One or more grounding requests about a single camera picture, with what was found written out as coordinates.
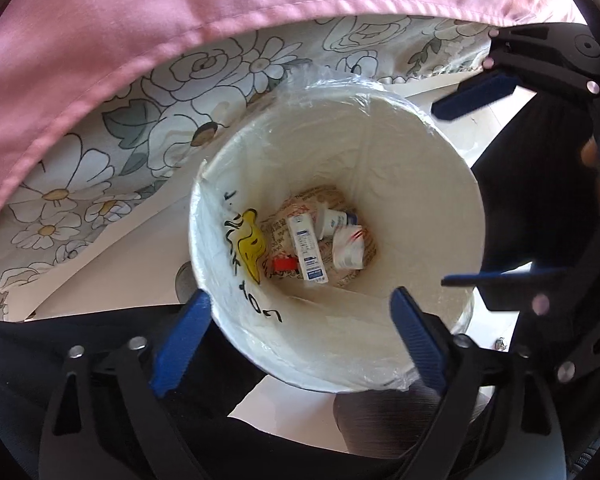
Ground pink floral bed sheet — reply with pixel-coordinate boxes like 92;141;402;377
0;0;583;256

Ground person's right hand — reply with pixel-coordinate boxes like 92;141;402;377
580;136;600;213

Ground small white bottle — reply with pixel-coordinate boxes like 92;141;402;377
316;206;359;241

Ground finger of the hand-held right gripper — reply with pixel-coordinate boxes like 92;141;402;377
441;267;600;386
431;22;600;122

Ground small white carton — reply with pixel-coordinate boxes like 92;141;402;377
286;212;329;284

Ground large white milk carton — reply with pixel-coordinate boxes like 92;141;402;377
331;224;369;271

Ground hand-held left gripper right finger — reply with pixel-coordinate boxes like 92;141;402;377
390;287;556;480

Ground white round waste bin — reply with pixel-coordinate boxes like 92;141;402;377
187;72;486;393

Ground clear plastic bin liner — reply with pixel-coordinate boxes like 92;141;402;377
189;62;473;391

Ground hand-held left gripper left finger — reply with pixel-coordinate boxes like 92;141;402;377
40;290;213;480

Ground grey floral bed skirt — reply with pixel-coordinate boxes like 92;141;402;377
0;12;503;321

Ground person's grey socked foot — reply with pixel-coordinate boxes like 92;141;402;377
332;387;483;458

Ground person's left leg black trousers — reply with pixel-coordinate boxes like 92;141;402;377
0;304;266;480

